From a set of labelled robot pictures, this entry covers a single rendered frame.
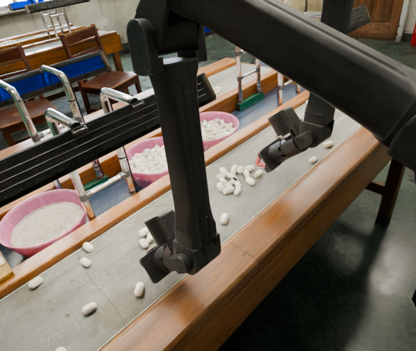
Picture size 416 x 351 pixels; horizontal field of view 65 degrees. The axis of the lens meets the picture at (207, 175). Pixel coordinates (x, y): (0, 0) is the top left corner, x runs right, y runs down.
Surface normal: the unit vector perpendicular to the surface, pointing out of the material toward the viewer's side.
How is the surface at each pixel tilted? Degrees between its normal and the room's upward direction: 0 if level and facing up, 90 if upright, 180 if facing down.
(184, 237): 82
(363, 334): 0
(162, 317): 0
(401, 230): 0
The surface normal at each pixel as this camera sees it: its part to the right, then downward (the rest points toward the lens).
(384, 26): -0.73, 0.45
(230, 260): -0.11, -0.81
